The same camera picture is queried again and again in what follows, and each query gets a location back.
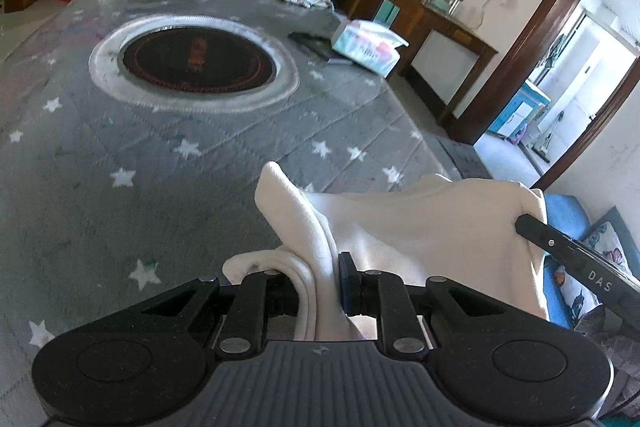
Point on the blue sofa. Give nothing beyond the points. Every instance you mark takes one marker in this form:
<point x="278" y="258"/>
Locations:
<point x="562" y="217"/>

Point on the mop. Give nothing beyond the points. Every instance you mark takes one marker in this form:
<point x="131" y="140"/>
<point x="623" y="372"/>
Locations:
<point x="550" y="134"/>

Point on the patterned cushion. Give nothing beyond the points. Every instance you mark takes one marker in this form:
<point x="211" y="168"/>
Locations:
<point x="607" y="242"/>

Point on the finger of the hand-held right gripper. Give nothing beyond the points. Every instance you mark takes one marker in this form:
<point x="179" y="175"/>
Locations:
<point x="575" y="257"/>

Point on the round built-in cooktop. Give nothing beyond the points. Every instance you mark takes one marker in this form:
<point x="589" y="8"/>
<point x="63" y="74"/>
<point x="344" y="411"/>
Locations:
<point x="200" y="57"/>

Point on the dark wooden display cabinet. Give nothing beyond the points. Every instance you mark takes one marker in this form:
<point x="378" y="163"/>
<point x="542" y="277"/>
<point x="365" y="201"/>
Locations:
<point x="440" y="27"/>

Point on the tissue pack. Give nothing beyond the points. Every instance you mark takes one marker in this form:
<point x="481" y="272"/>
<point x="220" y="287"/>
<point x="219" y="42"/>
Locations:
<point x="367" y="44"/>

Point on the cream garment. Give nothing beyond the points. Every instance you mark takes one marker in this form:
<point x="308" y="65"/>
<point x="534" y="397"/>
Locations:
<point x="425" y="237"/>

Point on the grey star tablecloth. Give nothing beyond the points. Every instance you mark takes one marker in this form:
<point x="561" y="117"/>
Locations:
<point x="150" y="167"/>

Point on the teal box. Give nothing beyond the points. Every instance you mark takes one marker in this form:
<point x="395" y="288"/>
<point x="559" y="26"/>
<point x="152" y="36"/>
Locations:
<point x="387" y="12"/>

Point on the blue cabinet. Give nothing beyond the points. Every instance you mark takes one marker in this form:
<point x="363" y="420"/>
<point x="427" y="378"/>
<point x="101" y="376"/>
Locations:
<point x="520" y="102"/>

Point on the dark wooden door frame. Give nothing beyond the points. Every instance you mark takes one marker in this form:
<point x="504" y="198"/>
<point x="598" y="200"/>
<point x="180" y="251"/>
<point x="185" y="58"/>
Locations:
<point x="530" y="42"/>

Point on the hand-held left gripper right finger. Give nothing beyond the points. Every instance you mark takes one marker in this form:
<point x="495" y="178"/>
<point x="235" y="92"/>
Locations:
<point x="347" y="287"/>

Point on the black remote control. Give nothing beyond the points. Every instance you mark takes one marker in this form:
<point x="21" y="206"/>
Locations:
<point x="312" y="42"/>

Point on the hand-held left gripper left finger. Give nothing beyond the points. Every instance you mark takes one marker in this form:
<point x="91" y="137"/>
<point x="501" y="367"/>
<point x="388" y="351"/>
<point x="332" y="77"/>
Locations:
<point x="250" y="302"/>

